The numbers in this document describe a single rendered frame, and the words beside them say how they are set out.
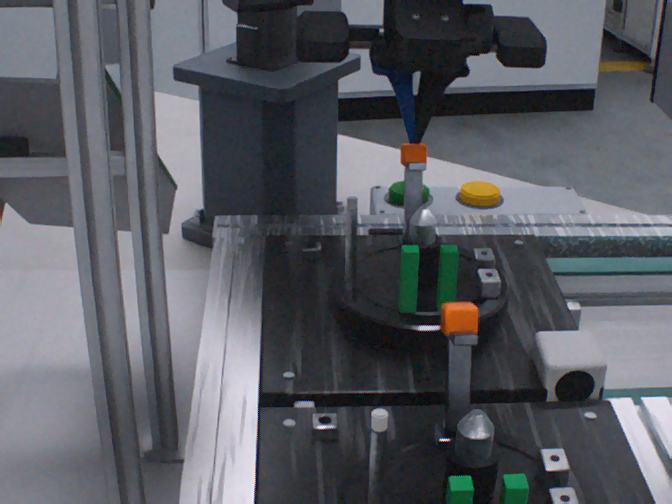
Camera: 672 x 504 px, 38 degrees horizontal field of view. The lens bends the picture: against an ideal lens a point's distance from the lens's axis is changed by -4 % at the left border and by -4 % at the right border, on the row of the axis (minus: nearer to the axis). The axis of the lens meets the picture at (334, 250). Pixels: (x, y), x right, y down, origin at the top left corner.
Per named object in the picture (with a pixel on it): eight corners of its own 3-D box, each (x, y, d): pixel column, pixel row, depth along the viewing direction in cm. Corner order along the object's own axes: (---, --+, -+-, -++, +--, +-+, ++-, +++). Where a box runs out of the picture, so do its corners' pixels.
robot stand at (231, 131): (257, 193, 124) (255, 34, 115) (359, 222, 117) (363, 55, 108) (178, 237, 114) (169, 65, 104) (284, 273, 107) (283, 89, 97)
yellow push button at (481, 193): (456, 198, 102) (457, 179, 101) (495, 198, 102) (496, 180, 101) (462, 215, 98) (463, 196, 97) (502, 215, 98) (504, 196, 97)
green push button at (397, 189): (386, 198, 101) (386, 179, 100) (426, 198, 101) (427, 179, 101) (389, 215, 98) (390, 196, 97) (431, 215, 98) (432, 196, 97)
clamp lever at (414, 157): (399, 236, 84) (400, 143, 83) (423, 236, 84) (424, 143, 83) (404, 242, 80) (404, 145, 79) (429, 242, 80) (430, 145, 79)
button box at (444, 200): (368, 238, 105) (370, 182, 102) (567, 238, 106) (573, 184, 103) (373, 271, 99) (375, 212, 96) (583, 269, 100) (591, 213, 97)
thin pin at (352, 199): (344, 297, 76) (346, 192, 72) (355, 297, 76) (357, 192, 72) (344, 302, 75) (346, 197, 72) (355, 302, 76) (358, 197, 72)
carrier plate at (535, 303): (266, 254, 91) (266, 232, 90) (533, 253, 92) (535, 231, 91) (260, 416, 69) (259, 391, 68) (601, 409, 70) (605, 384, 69)
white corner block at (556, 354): (527, 375, 74) (533, 329, 72) (586, 374, 74) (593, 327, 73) (540, 413, 70) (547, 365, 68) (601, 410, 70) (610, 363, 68)
